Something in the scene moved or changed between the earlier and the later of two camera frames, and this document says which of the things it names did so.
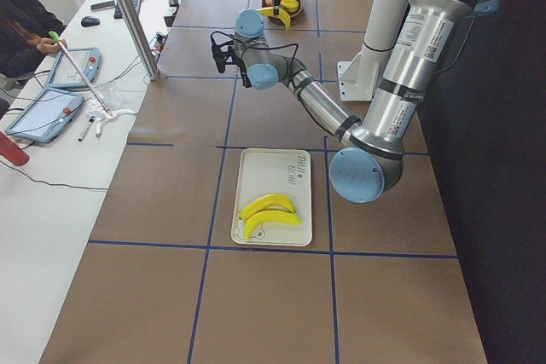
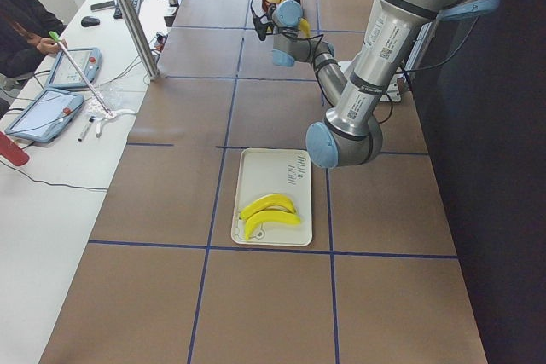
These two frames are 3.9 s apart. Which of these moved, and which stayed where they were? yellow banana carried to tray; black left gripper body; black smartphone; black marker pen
Moved: black left gripper body
Stayed: yellow banana carried to tray; black smartphone; black marker pen
